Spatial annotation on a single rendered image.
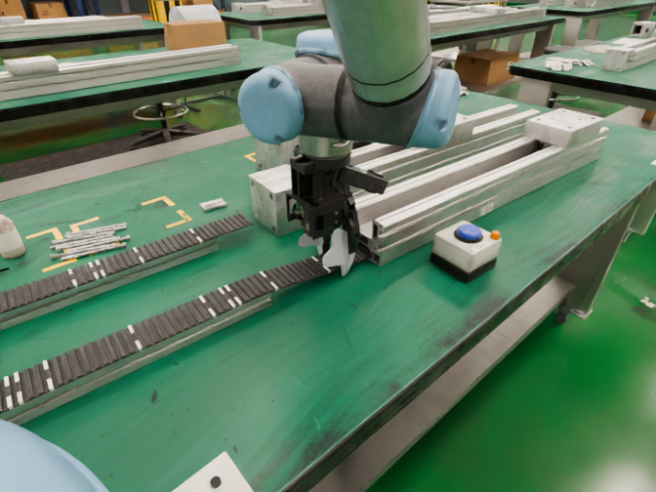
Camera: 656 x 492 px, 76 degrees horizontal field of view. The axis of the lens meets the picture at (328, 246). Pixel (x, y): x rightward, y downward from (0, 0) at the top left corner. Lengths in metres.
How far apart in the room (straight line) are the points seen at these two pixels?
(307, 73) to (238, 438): 0.40
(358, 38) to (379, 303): 0.43
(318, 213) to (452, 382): 0.84
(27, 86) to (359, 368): 1.81
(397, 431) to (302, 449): 0.70
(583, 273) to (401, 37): 1.53
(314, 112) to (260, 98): 0.06
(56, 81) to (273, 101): 1.73
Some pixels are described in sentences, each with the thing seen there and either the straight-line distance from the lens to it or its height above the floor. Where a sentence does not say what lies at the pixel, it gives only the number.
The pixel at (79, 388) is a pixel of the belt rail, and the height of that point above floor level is 0.79.
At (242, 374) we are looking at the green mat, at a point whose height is 0.78.
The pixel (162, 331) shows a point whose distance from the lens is 0.61.
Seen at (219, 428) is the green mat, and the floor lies 0.78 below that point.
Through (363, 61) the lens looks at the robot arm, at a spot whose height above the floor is 1.16.
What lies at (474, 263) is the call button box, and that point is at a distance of 0.71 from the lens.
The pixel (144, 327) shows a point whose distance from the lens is 0.63.
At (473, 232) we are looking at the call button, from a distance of 0.73.
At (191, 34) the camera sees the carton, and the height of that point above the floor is 0.88.
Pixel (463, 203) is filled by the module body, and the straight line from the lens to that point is 0.85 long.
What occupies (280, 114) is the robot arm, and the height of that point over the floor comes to 1.09.
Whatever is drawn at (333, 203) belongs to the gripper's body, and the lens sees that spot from 0.61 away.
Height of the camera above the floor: 1.22
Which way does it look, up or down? 34 degrees down
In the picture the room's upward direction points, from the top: straight up
